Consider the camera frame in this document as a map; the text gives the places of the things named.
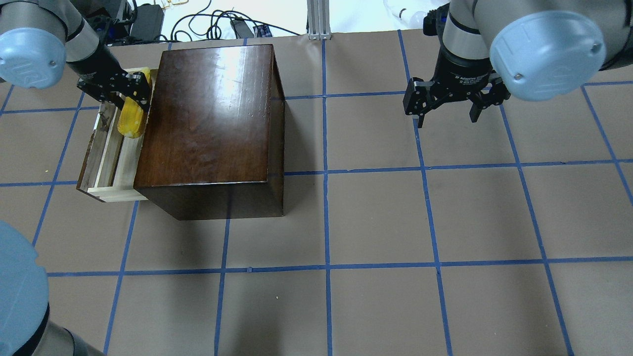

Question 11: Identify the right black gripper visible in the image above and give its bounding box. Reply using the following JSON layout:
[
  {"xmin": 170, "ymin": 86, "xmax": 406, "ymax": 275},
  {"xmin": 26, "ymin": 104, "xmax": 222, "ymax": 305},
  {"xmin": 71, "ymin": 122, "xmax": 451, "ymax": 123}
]
[{"xmin": 403, "ymin": 55, "xmax": 511, "ymax": 129}]

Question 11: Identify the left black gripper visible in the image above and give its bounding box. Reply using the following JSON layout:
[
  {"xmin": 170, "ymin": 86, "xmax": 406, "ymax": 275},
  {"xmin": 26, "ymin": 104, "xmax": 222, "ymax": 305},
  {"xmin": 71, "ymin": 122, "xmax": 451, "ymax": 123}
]
[{"xmin": 77, "ymin": 64, "xmax": 151, "ymax": 113}]

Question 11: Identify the yellow corn cob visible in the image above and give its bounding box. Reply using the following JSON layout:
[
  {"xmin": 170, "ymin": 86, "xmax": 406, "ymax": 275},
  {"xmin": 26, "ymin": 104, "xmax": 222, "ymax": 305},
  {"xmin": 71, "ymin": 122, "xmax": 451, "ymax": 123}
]
[{"xmin": 117, "ymin": 97, "xmax": 148, "ymax": 139}]

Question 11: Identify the light wood drawer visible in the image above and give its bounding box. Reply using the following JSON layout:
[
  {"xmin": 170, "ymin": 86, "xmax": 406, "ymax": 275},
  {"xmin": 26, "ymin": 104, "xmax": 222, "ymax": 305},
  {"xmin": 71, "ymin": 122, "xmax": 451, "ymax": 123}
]
[{"xmin": 76, "ymin": 67, "xmax": 160, "ymax": 204}]

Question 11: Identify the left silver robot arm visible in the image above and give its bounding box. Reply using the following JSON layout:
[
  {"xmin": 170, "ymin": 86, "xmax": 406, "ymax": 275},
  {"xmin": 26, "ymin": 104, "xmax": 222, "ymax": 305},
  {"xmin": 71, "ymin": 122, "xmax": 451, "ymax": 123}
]
[{"xmin": 0, "ymin": 0, "xmax": 152, "ymax": 356}]

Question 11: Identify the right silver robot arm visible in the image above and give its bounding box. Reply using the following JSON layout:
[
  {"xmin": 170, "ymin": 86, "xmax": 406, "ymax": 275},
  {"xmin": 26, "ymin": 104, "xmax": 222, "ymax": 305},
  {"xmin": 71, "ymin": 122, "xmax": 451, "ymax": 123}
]
[{"xmin": 403, "ymin": 0, "xmax": 632, "ymax": 128}]

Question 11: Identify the black power adapter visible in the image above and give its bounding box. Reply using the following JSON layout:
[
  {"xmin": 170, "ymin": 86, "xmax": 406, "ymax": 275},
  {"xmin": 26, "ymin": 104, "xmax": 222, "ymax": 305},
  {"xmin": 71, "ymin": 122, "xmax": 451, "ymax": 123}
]
[{"xmin": 130, "ymin": 4, "xmax": 164, "ymax": 42}]

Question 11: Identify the white light bulb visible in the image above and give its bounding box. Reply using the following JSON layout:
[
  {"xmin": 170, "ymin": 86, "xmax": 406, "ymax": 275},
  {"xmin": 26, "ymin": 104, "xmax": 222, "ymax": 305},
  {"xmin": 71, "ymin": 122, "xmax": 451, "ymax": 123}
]
[{"xmin": 398, "ymin": 7, "xmax": 428, "ymax": 29}]

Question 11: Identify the dark brown wooden cabinet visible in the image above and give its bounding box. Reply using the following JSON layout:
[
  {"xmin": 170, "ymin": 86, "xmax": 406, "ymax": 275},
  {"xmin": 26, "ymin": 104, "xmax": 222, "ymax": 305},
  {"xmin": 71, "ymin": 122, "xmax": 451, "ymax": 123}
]
[{"xmin": 133, "ymin": 44, "xmax": 285, "ymax": 221}]

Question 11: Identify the aluminium frame post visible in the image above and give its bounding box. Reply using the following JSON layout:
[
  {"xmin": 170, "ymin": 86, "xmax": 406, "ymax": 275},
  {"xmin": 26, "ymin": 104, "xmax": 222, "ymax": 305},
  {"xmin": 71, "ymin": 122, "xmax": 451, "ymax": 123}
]
[{"xmin": 307, "ymin": 0, "xmax": 332, "ymax": 41}]

